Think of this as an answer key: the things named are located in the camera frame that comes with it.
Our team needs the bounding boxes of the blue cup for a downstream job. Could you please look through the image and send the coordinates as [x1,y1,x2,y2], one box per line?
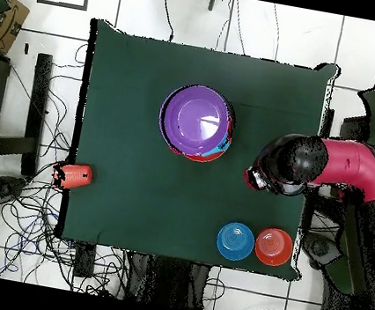
[201,129,233,162]

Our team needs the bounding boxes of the wide orange bowl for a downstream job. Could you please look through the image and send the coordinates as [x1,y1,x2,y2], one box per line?
[167,99,239,167]

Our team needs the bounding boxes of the blue bowl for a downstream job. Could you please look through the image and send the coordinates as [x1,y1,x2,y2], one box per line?
[212,219,258,264]

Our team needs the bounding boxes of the small orange bowl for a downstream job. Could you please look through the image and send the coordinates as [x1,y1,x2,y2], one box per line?
[251,225,298,270]

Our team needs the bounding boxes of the purple bowl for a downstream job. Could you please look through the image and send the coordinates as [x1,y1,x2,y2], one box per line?
[153,78,239,163]

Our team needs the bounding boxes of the grey chair base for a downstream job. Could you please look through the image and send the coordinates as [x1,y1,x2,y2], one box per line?
[298,230,345,269]

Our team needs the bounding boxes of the dark green tablecloth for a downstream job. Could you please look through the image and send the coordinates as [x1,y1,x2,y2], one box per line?
[52,17,341,283]

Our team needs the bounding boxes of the black chair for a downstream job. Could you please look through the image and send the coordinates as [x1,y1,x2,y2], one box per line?
[338,112,372,145]

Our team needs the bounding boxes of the orange cup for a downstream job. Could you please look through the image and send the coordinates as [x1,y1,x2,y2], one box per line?
[48,159,95,195]

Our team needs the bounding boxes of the black power strip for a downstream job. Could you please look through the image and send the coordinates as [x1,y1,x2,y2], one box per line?
[71,241,99,280]

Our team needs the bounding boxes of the cardboard box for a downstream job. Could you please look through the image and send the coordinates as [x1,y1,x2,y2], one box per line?
[0,0,33,60]

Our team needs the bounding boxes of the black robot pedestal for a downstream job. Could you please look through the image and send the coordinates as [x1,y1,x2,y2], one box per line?
[122,251,212,310]

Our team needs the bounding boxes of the black floor cable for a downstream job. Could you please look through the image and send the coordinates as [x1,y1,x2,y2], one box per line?
[152,0,181,43]

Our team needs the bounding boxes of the black metal leg frame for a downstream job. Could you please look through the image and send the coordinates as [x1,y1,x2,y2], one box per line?
[0,45,57,179]

